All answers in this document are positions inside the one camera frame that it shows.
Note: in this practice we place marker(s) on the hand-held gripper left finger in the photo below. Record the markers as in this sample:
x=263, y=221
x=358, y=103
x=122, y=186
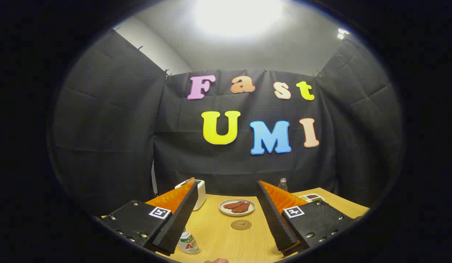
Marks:
x=176, y=223

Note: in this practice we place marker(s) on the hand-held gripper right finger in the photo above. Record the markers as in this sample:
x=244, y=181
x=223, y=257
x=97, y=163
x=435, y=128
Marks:
x=275, y=223

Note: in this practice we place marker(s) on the white divided snack dish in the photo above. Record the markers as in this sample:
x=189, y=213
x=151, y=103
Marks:
x=311, y=197

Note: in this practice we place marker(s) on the white round plate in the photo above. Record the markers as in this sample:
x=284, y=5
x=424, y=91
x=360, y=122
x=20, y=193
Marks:
x=247, y=212

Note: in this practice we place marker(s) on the red meat slice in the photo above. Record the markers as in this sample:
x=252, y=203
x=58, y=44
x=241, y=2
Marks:
x=242, y=209
x=233, y=205

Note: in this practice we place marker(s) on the white toaster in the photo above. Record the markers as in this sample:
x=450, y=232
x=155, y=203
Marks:
x=201, y=195

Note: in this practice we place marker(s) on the clear plastic water bottle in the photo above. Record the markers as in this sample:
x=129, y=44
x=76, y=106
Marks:
x=283, y=185

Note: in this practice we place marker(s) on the white juice bottle green label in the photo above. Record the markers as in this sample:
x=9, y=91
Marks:
x=189, y=244

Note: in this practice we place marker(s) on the round brown coaster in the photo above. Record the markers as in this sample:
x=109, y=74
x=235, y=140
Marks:
x=241, y=224

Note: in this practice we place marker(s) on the wooden table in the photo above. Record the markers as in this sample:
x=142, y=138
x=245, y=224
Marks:
x=218, y=239

